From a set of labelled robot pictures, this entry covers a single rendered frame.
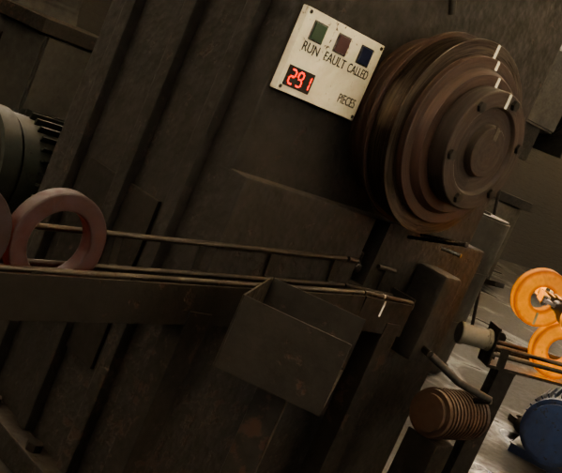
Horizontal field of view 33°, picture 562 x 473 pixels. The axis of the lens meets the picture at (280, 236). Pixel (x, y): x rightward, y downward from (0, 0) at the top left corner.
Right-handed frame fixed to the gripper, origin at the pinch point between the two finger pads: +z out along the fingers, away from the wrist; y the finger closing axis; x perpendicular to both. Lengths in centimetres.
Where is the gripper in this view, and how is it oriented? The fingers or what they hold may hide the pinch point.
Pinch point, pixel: (543, 292)
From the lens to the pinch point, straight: 263.7
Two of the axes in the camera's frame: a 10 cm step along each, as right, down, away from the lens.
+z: -1.2, -2.6, 9.6
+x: 4.0, -9.0, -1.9
